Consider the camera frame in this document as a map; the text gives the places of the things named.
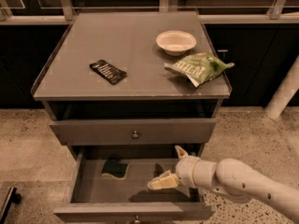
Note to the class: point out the open grey middle drawer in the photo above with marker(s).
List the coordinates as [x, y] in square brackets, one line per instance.
[96, 198]

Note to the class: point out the round metal knob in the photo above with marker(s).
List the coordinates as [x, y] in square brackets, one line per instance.
[137, 220]
[135, 135]

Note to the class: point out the round metal middle knob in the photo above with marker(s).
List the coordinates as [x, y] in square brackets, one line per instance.
[137, 220]

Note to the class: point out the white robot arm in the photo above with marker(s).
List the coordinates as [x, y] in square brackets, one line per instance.
[231, 179]

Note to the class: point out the black snack wrapper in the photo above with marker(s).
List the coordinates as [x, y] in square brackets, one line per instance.
[109, 72]

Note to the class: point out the grey drawer cabinet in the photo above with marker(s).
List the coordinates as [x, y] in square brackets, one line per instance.
[70, 89]

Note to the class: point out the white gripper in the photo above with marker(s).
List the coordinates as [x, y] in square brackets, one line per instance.
[186, 172]

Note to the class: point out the green yellow sponge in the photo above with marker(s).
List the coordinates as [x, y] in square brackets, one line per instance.
[115, 169]

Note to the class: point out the glass railing with metal posts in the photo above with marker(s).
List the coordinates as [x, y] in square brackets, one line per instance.
[35, 12]

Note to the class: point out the round metal top knob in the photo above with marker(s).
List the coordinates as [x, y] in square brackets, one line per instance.
[135, 135]

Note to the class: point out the white cylindrical post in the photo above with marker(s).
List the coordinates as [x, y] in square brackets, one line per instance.
[286, 90]

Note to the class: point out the green chip bag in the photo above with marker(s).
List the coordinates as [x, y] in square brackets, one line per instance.
[199, 68]

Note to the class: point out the white paper bowl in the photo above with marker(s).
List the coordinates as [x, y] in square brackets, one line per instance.
[175, 43]

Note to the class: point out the black object at floor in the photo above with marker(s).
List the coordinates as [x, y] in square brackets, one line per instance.
[13, 196]

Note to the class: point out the grey top drawer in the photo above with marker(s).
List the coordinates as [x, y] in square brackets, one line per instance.
[96, 132]

